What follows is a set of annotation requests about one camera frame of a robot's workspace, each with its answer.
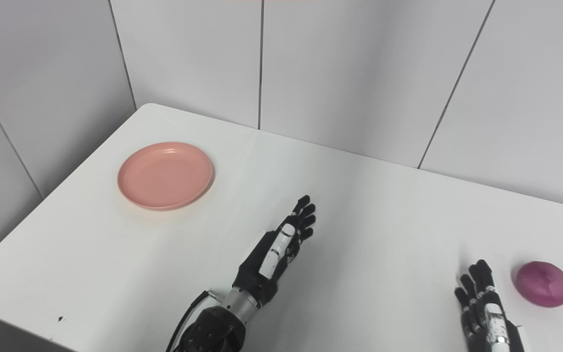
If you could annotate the purple red onion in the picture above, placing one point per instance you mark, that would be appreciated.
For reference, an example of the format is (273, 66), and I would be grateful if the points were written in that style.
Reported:
(543, 284)

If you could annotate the pink round plate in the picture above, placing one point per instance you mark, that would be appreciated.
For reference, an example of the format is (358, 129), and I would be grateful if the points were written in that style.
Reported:
(165, 176)

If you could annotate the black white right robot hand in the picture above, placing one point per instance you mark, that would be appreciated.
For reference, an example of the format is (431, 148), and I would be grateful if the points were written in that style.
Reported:
(491, 322)

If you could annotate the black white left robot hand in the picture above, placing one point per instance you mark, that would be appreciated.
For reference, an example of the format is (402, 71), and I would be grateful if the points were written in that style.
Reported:
(269, 259)

